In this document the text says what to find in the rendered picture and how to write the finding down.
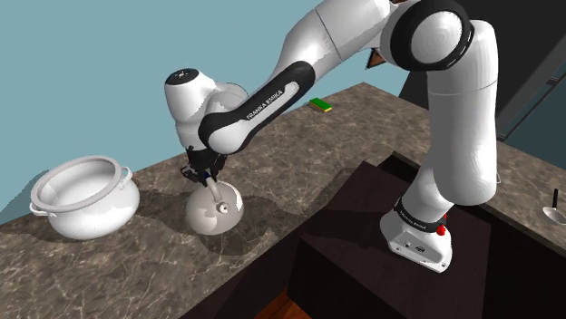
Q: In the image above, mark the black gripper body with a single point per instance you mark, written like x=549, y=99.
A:
x=199, y=162

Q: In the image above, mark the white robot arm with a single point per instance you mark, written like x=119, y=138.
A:
x=460, y=110

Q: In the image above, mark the white cooking pot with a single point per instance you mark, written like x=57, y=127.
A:
x=84, y=199

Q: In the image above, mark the green and yellow sponge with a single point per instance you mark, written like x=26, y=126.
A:
x=320, y=104

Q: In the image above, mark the dark robot stand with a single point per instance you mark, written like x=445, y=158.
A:
x=398, y=282

